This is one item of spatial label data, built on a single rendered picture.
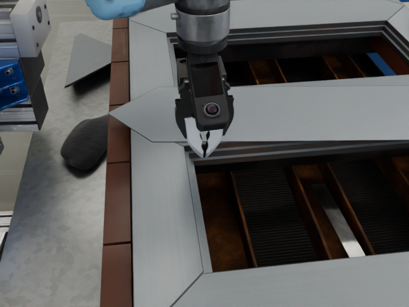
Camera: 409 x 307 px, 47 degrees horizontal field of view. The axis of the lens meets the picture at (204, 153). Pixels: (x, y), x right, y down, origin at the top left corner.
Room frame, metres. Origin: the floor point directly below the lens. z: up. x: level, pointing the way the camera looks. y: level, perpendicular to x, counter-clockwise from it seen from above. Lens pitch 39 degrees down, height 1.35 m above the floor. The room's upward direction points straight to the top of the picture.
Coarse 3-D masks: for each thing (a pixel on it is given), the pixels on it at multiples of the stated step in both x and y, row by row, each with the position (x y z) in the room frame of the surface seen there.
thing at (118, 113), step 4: (124, 104) 0.76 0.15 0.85; (116, 108) 0.75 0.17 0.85; (120, 108) 0.75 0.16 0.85; (124, 108) 0.75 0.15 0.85; (108, 112) 0.74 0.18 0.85; (112, 112) 0.74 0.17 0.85; (116, 112) 0.74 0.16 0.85; (120, 112) 0.74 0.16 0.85; (116, 116) 0.72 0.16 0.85; (120, 116) 0.72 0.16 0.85; (120, 120) 0.71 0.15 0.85
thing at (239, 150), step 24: (336, 24) 1.13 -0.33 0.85; (360, 24) 1.14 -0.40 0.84; (384, 24) 1.15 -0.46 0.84; (408, 48) 1.02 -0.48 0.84; (240, 144) 0.65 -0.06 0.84; (264, 144) 0.65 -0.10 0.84; (288, 144) 0.65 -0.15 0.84; (312, 144) 0.66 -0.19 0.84; (336, 144) 0.66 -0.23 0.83; (360, 144) 0.67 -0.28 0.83; (384, 144) 0.67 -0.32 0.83; (408, 144) 0.67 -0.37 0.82; (192, 168) 0.60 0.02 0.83; (192, 192) 0.53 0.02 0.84
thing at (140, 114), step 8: (144, 96) 0.79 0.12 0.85; (152, 96) 0.79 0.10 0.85; (128, 104) 0.76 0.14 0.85; (136, 104) 0.76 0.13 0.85; (144, 104) 0.76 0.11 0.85; (152, 104) 0.76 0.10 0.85; (128, 112) 0.74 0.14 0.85; (136, 112) 0.74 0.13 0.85; (144, 112) 0.74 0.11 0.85; (152, 112) 0.74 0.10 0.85; (128, 120) 0.71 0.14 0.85; (136, 120) 0.71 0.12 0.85; (144, 120) 0.71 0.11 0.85; (152, 120) 0.71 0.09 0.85; (136, 128) 0.69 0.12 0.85; (144, 128) 0.69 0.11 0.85; (152, 128) 0.69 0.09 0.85; (144, 136) 0.66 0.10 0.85; (152, 136) 0.66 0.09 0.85
